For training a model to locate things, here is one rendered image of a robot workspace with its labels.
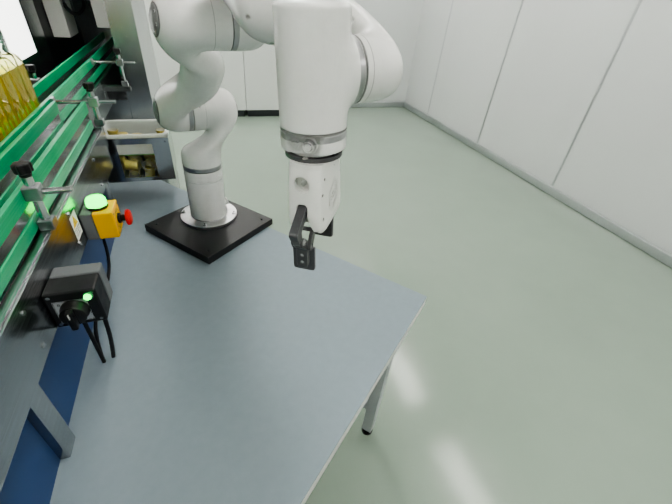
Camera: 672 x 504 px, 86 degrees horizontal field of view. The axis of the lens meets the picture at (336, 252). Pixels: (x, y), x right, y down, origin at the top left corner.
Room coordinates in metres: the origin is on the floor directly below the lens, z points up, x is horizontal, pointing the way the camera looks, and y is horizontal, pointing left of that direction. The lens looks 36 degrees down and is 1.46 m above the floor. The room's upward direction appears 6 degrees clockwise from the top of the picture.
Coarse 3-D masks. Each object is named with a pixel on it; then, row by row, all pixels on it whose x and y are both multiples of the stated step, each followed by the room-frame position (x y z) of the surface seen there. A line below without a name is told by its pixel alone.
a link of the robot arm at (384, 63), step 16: (224, 0) 0.60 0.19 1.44; (240, 0) 0.54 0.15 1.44; (256, 0) 0.54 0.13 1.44; (272, 0) 0.54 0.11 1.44; (352, 0) 0.55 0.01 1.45; (240, 16) 0.55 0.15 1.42; (256, 16) 0.54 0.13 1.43; (272, 16) 0.54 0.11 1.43; (352, 16) 0.53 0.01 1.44; (368, 16) 0.53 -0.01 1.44; (256, 32) 0.55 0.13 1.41; (272, 32) 0.55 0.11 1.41; (352, 32) 0.53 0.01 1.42; (368, 32) 0.50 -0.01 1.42; (384, 32) 0.50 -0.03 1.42; (368, 48) 0.46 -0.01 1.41; (384, 48) 0.47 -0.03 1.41; (368, 64) 0.45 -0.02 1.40; (384, 64) 0.46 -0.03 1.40; (400, 64) 0.48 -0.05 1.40; (368, 80) 0.45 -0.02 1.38; (384, 80) 0.46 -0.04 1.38; (400, 80) 0.48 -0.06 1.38; (368, 96) 0.46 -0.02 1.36; (384, 96) 0.48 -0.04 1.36
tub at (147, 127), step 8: (112, 120) 1.28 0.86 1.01; (120, 120) 1.29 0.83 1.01; (128, 120) 1.30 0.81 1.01; (136, 120) 1.31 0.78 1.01; (144, 120) 1.32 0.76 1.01; (152, 120) 1.33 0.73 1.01; (104, 128) 1.23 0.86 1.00; (120, 128) 1.29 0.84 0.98; (128, 128) 1.30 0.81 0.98; (136, 128) 1.31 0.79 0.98; (144, 128) 1.32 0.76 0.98; (152, 128) 1.33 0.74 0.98; (112, 136) 1.14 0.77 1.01; (120, 136) 1.15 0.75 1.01; (128, 136) 1.16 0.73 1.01; (136, 136) 1.17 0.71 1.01; (144, 136) 1.17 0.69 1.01; (152, 136) 1.18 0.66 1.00; (160, 136) 1.19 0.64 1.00
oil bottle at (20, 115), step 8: (0, 64) 0.90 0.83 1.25; (0, 72) 0.87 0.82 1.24; (0, 80) 0.86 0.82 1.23; (8, 80) 0.89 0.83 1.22; (8, 88) 0.88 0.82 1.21; (8, 96) 0.86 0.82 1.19; (16, 96) 0.90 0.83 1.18; (16, 104) 0.88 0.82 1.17; (16, 112) 0.87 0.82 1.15; (24, 112) 0.91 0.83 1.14
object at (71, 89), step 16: (112, 48) 2.21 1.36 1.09; (96, 64) 1.75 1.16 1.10; (80, 80) 1.43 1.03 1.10; (48, 96) 1.08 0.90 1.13; (64, 96) 1.19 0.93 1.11; (80, 96) 1.36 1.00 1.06; (32, 112) 0.93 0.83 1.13; (64, 112) 1.14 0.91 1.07; (16, 128) 0.81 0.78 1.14; (0, 144) 0.71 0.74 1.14
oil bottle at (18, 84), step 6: (0, 60) 0.92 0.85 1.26; (6, 60) 0.93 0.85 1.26; (6, 66) 0.92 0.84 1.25; (12, 66) 0.94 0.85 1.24; (12, 72) 0.93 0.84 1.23; (18, 72) 0.96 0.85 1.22; (12, 78) 0.92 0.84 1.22; (18, 78) 0.95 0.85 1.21; (18, 84) 0.93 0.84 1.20; (18, 90) 0.92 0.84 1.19; (24, 90) 0.95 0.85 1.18; (18, 96) 0.92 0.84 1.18; (24, 96) 0.94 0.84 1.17; (24, 102) 0.93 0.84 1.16; (30, 102) 0.96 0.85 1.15; (24, 108) 0.92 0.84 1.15; (30, 108) 0.95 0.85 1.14
